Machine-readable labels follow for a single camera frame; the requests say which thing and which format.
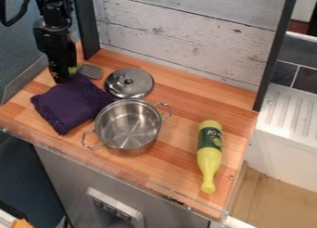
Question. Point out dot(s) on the black post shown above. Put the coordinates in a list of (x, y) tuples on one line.
[(86, 24), (275, 49)]

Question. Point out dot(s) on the silver lid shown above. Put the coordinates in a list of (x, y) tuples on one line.
[(129, 83)]

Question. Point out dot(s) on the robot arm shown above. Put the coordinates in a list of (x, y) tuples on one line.
[(52, 9)]

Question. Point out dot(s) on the yellow bottle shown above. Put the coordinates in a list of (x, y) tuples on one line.
[(209, 151)]

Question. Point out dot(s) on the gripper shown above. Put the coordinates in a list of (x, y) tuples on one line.
[(57, 49)]

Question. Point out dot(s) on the silver pot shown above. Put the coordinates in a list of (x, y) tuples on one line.
[(127, 126)]

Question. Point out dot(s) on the purple cloth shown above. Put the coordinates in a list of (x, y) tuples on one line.
[(68, 103)]

